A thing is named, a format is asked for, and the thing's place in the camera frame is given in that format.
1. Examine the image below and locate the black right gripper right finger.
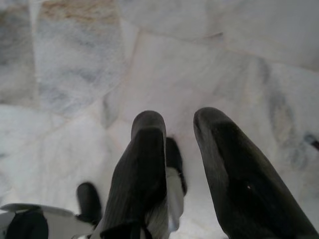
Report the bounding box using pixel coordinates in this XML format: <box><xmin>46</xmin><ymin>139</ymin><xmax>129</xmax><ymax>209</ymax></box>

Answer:
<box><xmin>193</xmin><ymin>107</ymin><xmax>319</xmax><ymax>239</ymax></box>

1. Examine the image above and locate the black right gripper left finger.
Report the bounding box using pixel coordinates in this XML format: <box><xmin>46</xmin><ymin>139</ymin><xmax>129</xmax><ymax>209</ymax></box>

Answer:
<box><xmin>99</xmin><ymin>110</ymin><xmax>169</xmax><ymax>239</ymax></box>

